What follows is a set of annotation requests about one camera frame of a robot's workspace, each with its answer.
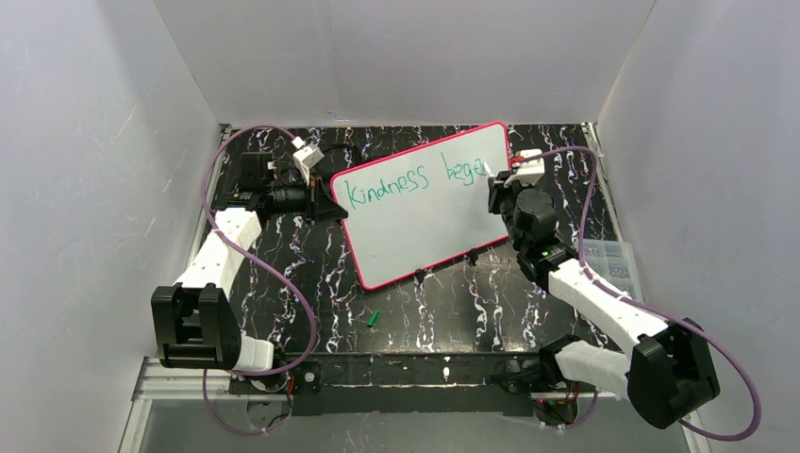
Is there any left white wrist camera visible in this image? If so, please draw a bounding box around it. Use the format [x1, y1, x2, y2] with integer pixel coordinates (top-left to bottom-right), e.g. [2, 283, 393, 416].
[292, 136, 324, 184]

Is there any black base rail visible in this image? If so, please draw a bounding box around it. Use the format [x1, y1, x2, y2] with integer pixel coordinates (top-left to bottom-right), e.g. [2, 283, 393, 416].
[228, 352, 575, 416]

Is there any clear plastic screw box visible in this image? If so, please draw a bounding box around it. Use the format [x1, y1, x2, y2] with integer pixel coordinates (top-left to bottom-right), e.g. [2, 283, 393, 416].
[584, 239, 643, 302]

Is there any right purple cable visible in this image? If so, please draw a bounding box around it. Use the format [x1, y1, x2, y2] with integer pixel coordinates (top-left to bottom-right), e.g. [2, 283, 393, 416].
[512, 146, 764, 444]

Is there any pink framed whiteboard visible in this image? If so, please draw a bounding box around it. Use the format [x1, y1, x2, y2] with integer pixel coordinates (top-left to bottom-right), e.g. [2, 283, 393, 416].
[330, 122, 509, 290]

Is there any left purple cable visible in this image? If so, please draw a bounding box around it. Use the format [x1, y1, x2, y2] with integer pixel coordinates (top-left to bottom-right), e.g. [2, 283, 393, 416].
[201, 123, 320, 437]

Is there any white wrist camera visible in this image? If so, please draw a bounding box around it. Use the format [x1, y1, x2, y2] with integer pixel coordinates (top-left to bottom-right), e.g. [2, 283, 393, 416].
[503, 149, 545, 188]
[292, 136, 324, 184]

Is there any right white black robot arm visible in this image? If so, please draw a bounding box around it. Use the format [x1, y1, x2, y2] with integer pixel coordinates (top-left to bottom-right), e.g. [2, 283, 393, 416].
[488, 171, 721, 428]

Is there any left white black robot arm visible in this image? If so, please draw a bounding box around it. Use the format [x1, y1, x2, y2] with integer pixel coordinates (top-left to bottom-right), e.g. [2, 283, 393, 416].
[151, 145, 347, 376]

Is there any green marker cap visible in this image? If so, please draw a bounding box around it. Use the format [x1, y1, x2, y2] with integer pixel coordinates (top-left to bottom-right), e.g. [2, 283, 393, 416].
[367, 310, 380, 328]

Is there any purple cable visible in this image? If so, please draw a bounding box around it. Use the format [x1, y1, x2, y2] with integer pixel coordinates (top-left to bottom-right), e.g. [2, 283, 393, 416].
[512, 146, 764, 444]
[201, 123, 320, 437]

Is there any black cable behind whiteboard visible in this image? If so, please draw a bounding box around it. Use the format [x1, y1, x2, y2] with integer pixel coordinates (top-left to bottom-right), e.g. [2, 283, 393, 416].
[318, 143, 389, 170]

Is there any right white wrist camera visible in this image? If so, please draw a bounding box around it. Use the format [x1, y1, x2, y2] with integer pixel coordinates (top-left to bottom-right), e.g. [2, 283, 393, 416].
[503, 149, 545, 188]

